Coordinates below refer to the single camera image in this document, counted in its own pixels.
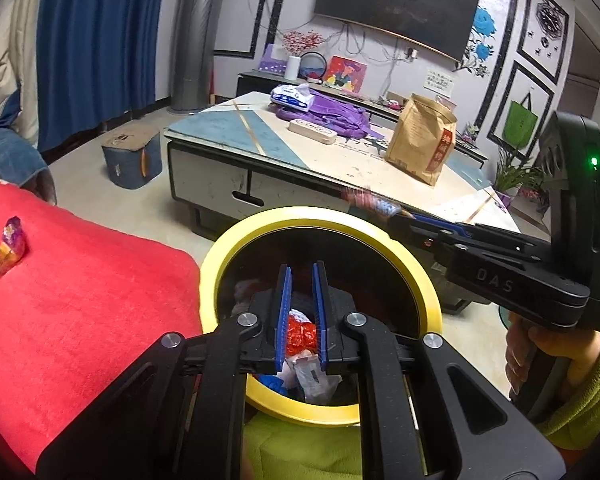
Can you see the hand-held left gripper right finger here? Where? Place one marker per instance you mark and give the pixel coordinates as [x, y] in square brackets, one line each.
[320, 320]

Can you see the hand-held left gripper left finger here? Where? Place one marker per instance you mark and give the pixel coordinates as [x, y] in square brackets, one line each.
[283, 320]

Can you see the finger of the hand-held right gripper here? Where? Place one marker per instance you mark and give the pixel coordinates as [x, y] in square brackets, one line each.
[420, 227]

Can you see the black bin with yellow rim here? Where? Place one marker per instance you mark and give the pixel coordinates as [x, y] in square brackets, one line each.
[220, 260]

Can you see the person's right hand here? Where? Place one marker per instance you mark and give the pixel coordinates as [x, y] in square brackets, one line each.
[515, 355]

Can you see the red crumpled wrapper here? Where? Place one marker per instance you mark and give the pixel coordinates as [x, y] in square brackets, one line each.
[300, 337]

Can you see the brown paper bag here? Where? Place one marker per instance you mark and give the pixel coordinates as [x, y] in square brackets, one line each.
[420, 140]

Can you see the green potted plant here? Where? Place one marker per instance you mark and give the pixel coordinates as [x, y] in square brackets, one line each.
[515, 175]

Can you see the small potted succulent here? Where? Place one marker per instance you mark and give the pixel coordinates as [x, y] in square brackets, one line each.
[471, 134]

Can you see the purple cloth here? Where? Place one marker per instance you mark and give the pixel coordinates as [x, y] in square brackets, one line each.
[340, 115]

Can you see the white power strip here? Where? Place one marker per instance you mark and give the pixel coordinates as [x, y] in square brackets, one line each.
[312, 131]

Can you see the green tote bag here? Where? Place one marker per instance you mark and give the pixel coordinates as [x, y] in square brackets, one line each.
[520, 122]

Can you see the white blue coffee table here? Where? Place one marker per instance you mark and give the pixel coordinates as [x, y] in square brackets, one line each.
[280, 145]

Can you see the colourful painting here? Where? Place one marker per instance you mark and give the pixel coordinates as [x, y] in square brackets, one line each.
[345, 75]

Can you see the blue white tissue pack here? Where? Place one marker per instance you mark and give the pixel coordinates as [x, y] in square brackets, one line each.
[291, 97]

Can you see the round black framed ornament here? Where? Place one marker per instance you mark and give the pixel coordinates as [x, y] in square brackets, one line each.
[312, 66]

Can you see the red floral blanket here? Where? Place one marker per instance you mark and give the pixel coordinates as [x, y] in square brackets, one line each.
[80, 310]

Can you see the white vase with red flowers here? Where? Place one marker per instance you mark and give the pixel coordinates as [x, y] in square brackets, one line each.
[293, 66]

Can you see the blue stool with brown top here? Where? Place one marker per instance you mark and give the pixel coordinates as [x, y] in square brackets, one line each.
[130, 160]

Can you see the black television stand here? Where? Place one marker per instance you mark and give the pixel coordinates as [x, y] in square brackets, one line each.
[250, 82]

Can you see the black curved television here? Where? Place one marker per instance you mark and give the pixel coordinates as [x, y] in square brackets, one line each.
[395, 5]

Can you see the orange purple candy wrapper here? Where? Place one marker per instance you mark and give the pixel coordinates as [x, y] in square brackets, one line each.
[7, 250]

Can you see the silver tower air conditioner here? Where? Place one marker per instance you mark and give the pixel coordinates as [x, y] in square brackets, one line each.
[197, 35]

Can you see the blue grey bed sheet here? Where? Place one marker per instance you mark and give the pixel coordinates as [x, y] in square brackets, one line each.
[10, 155]

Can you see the blue curtain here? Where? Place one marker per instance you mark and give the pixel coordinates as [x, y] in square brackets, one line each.
[100, 50]

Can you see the beige curtain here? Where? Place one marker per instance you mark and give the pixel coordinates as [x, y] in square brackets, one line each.
[10, 50]

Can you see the white paper wall notice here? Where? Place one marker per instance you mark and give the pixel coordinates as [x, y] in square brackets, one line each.
[439, 82]

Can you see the white wall socket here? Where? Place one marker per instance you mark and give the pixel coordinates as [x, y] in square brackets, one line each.
[413, 53]

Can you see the blue flower wall decal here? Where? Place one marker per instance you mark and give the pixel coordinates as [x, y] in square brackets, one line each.
[482, 25]

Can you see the black wall clock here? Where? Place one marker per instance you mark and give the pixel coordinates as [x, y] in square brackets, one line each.
[551, 20]

